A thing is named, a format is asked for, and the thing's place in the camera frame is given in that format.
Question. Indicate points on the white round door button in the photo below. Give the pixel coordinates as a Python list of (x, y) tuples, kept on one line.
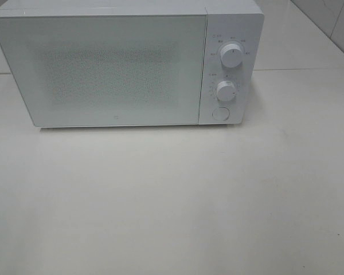
[(221, 114)]

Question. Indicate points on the white timer knob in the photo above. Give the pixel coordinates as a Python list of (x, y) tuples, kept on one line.
[(226, 91)]

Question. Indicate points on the white microwave oven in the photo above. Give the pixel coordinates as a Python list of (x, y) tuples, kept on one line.
[(226, 21)]

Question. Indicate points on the white microwave door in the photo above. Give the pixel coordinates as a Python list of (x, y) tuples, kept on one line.
[(105, 71)]

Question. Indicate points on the white upper power knob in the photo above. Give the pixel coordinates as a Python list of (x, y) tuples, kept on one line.
[(231, 54)]

